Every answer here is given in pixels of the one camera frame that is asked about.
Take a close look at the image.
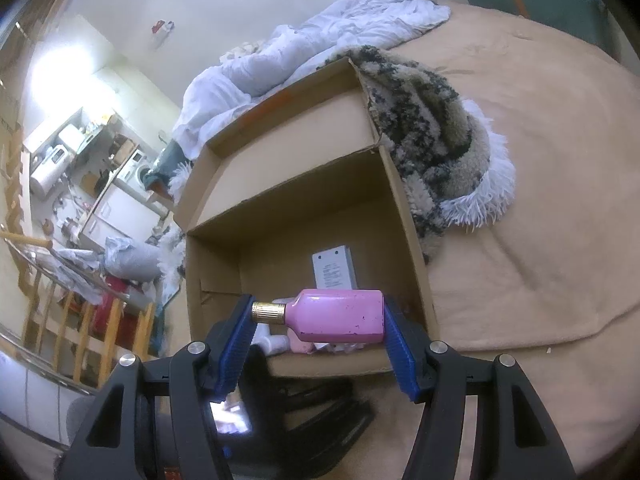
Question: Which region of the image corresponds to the brown cardboard box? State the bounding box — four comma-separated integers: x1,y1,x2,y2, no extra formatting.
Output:
171,55,442,380

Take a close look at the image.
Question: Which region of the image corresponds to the pink perfume bottle gold cap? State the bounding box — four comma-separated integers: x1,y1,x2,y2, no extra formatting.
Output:
252,289,385,344

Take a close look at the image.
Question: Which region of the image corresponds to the teal cushion orange stripe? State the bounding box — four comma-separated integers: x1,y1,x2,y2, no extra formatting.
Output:
468,0,615,56

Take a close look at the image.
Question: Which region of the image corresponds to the white crumpled duvet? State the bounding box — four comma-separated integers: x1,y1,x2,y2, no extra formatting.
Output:
171,0,451,160

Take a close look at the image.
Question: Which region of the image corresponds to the patterned fluffy fringe blanket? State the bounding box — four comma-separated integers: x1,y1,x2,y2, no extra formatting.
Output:
332,46,516,260

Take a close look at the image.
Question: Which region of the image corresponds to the wooden stair railing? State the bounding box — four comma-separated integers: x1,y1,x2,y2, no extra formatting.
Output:
1,229,155,388

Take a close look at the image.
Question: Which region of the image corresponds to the grey stuffed bag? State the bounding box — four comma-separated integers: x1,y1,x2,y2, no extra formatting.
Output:
104,237,160,282

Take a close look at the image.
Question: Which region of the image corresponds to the white battery charger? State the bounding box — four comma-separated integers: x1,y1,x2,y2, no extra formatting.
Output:
311,245,358,289

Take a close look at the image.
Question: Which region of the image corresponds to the beige bed blanket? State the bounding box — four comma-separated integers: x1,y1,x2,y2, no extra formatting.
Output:
400,3,639,479

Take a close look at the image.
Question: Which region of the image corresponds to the pink small toy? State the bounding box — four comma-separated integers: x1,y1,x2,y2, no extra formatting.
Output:
288,336,316,354

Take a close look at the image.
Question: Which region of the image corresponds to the white washing machine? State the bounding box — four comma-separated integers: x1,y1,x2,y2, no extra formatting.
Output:
115,148,152,203

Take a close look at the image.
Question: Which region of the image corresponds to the white small jar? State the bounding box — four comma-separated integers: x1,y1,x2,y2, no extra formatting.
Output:
252,323,291,356

